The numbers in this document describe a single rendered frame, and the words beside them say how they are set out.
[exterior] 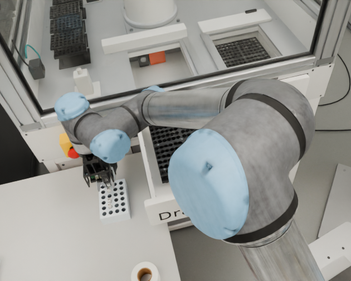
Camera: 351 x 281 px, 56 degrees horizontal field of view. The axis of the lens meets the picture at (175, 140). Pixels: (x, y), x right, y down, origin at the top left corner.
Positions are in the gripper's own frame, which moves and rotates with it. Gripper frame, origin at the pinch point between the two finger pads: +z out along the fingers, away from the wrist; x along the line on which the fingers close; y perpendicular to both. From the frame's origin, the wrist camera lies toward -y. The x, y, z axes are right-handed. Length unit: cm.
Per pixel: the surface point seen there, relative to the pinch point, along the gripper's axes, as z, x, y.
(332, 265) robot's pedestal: 6, 55, 37
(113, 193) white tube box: 1.5, 1.3, 4.0
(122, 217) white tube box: 3.5, 2.9, 11.6
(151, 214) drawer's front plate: -6.4, 12.0, 18.4
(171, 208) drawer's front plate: -6.9, 17.4, 18.2
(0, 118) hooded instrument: 31, -60, -78
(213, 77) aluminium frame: -17.6, 38.6, -17.1
